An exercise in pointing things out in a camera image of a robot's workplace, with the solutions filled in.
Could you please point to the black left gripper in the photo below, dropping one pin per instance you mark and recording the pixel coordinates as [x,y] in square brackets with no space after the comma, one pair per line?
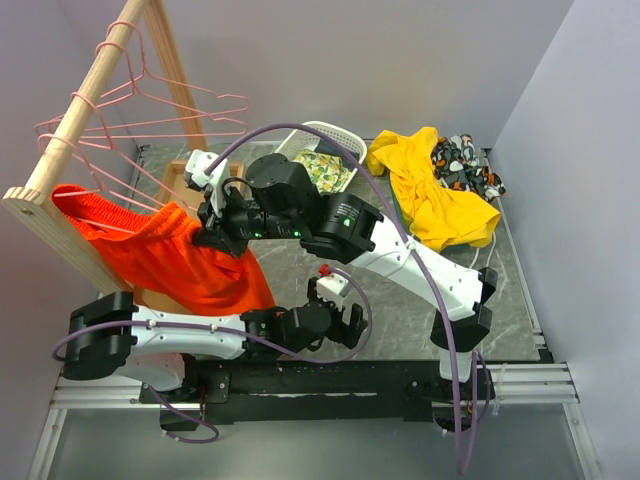
[342,331]

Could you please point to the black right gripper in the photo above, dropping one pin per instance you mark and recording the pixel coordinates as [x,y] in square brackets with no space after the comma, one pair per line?
[216,231]

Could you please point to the orange mesh shorts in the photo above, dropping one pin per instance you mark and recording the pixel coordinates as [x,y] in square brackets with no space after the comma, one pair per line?
[161,257]

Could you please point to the pink wire hanger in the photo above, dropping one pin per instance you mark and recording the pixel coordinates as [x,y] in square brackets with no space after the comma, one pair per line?
[160,95]
[90,213]
[108,184]
[145,117]

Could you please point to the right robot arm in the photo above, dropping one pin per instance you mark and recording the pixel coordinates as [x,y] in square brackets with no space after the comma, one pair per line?
[285,205]

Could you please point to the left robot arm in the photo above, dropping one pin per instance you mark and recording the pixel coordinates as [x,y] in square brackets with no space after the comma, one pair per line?
[115,336]

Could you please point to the lemon print garment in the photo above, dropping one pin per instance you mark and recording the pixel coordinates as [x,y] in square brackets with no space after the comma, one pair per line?
[326,172]

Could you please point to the dark navy garment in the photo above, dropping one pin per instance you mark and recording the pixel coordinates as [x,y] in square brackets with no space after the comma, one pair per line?
[330,149]

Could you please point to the yellow garment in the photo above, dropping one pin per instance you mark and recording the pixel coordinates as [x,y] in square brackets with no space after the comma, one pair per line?
[439,217]

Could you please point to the wooden clothes rack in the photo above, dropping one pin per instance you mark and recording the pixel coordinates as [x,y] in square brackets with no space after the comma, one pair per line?
[31,203]

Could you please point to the black white orange patterned garment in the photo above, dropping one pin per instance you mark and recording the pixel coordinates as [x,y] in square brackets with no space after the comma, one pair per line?
[458,166]

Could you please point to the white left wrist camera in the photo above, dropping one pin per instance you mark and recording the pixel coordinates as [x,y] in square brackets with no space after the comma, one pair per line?
[332,287]

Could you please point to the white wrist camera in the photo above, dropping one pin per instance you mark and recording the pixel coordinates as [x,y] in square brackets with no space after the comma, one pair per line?
[332,287]
[205,172]

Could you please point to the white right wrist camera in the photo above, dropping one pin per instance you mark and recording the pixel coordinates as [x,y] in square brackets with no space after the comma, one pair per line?
[205,172]

